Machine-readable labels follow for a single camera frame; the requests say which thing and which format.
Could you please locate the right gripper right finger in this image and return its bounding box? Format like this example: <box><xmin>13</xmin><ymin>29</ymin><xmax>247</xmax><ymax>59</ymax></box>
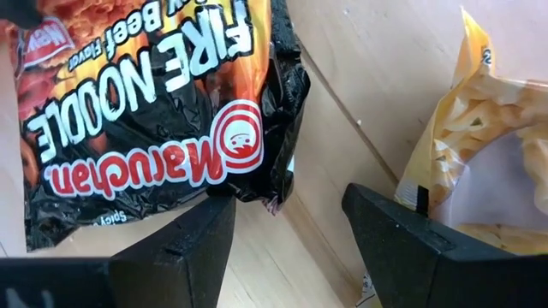
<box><xmin>341</xmin><ymin>182</ymin><xmax>548</xmax><ymax>308</ymax></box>

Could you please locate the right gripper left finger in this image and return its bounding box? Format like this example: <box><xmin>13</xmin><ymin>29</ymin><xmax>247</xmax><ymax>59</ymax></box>
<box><xmin>109</xmin><ymin>194</ymin><xmax>237</xmax><ymax>308</ymax></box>

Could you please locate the black Maruchan fire noodle packet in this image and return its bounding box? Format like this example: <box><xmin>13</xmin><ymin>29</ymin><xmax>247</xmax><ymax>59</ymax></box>
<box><xmin>0</xmin><ymin>0</ymin><xmax>312</xmax><ymax>253</ymax></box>

